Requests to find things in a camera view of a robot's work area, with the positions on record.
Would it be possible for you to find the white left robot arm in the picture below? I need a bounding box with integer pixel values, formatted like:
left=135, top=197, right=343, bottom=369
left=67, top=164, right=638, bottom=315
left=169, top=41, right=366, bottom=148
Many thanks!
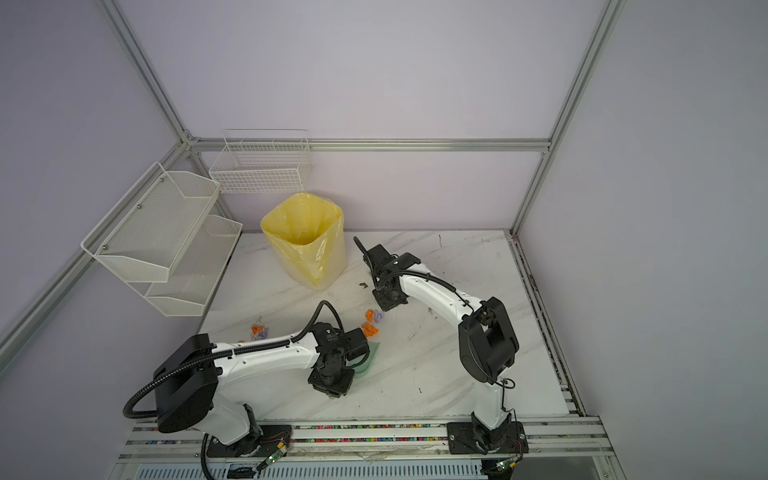
left=153, top=323, right=370, bottom=458

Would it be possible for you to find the white wire wall basket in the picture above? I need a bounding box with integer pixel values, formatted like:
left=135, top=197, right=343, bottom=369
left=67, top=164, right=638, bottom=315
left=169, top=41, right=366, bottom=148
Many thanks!
left=209, top=129, right=314, bottom=194

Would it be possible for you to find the green plastic dustpan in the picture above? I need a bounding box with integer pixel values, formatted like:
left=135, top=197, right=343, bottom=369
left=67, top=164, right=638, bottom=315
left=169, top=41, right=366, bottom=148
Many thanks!
left=352, top=342, right=380, bottom=377

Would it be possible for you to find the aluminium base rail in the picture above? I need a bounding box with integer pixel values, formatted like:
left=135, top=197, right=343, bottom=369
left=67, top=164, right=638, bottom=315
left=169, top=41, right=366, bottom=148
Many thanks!
left=107, top=419, right=613, bottom=480

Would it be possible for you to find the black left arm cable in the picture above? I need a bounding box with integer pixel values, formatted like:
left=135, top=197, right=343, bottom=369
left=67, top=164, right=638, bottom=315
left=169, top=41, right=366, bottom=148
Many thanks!
left=122, top=299, right=346, bottom=420

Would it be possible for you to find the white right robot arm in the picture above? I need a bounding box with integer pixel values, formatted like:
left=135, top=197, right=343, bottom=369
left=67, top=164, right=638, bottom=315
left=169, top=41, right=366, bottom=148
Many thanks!
left=353, top=237, right=529, bottom=456

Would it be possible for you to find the white mesh wall shelf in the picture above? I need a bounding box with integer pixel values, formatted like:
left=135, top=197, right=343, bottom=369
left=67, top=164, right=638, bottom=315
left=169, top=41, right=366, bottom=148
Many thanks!
left=81, top=163, right=242, bottom=317

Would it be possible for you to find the orange paper scrap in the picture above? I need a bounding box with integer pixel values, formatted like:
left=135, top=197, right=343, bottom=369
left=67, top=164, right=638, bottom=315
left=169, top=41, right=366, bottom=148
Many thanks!
left=361, top=309, right=384, bottom=338

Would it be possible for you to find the yellow lined trash bin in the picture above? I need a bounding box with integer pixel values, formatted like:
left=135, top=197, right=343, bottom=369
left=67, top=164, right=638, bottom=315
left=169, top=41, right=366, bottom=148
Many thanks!
left=260, top=192, right=347, bottom=291

